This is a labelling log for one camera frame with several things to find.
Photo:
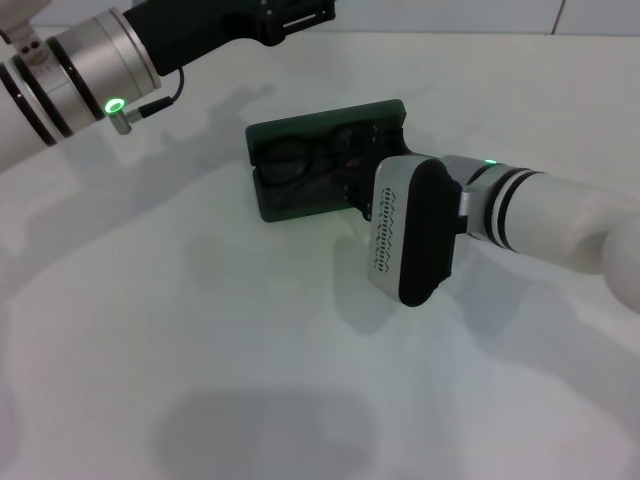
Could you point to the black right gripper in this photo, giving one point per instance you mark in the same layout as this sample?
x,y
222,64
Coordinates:
x,y
385,147

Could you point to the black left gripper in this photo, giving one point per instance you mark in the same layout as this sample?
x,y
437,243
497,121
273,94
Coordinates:
x,y
200,30

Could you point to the black glasses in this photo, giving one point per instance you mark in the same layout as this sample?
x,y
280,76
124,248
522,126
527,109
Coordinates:
x,y
287,162

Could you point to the green glasses case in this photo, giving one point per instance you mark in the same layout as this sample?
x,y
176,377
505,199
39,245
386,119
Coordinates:
x,y
300,125

